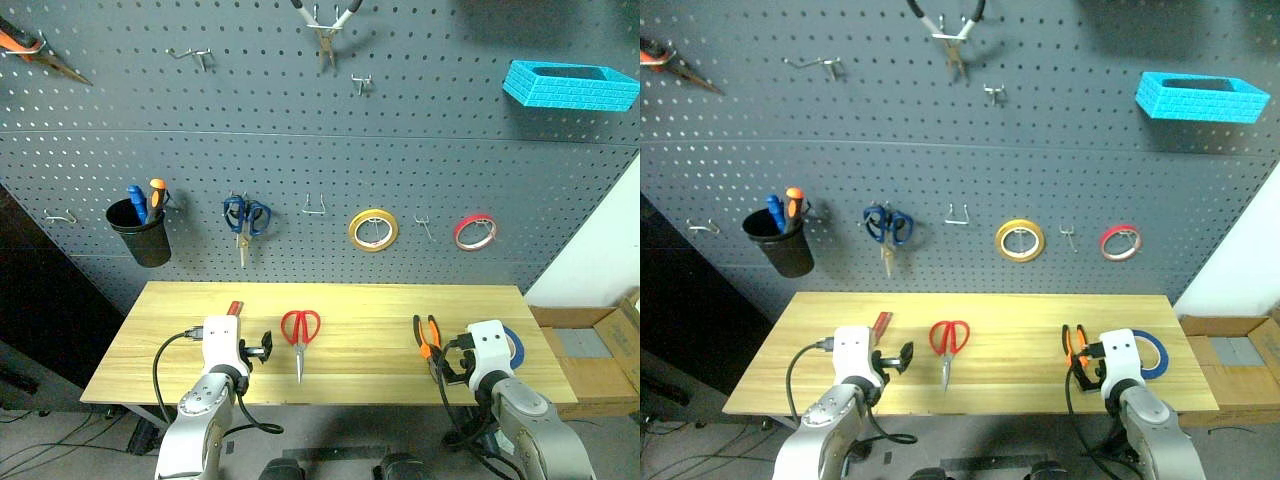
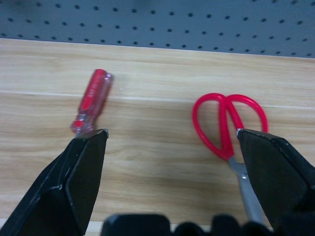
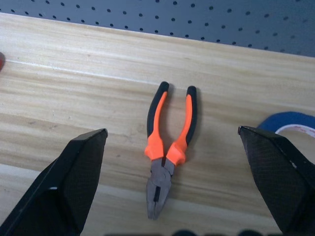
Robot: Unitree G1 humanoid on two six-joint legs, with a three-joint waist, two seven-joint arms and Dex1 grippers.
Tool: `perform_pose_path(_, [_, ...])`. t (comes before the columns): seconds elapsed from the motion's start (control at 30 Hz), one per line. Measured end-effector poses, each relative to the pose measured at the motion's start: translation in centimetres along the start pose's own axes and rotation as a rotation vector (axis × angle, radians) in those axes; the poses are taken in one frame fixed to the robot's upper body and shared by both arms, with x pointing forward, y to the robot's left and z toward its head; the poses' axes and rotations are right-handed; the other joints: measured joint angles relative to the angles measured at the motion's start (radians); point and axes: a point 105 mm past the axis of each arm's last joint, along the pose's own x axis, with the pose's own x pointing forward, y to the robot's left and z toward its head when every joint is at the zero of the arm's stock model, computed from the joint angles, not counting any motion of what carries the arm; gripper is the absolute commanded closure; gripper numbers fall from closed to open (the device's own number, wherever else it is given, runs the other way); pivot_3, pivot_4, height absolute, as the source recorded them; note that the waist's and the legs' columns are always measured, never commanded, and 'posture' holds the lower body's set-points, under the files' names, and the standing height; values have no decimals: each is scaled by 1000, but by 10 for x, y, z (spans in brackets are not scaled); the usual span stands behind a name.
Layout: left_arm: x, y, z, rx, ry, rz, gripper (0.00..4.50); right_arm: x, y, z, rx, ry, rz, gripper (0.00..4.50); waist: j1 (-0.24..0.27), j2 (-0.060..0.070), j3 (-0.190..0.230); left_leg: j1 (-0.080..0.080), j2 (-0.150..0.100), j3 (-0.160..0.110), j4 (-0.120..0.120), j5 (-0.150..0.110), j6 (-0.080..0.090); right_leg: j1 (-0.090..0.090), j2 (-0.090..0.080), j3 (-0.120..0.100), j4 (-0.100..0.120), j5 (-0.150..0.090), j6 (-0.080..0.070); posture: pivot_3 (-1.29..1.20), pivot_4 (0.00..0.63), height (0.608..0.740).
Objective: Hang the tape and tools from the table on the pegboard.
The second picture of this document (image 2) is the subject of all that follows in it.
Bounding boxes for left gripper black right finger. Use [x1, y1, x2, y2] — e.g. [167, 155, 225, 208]
[236, 128, 315, 236]

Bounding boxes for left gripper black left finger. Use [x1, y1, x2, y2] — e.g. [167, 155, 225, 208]
[0, 128, 109, 236]

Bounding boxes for red loop-handled scissors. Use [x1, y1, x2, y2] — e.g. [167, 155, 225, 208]
[191, 92, 269, 226]

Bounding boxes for red clear-handled screwdriver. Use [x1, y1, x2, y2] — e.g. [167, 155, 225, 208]
[70, 68, 114, 135]

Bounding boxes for grey metal pegboard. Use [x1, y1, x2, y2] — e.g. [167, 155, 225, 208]
[0, 0, 315, 59]

